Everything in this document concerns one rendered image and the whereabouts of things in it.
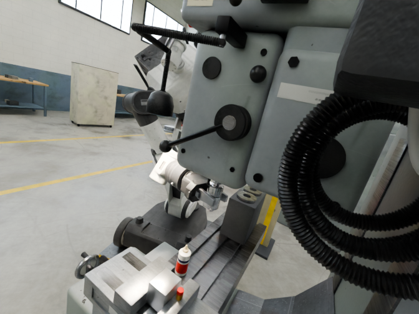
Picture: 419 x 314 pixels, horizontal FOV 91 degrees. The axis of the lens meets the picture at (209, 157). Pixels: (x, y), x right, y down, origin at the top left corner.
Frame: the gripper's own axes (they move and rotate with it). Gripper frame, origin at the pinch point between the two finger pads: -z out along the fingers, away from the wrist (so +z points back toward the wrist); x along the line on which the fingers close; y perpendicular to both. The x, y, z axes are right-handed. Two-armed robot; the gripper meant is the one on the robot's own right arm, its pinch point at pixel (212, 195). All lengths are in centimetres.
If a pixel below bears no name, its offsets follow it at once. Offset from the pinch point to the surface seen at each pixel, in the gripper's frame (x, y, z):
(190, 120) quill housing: -11.1, -20.1, 3.4
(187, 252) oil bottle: -0.4, 22.9, 4.0
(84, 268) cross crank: -15, 62, 50
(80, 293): -22, 52, 31
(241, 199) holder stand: 31.0, 12.5, 7.4
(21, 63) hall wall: 39, 5, 783
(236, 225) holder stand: 29.8, 23.9, 5.5
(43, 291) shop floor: -21, 124, 103
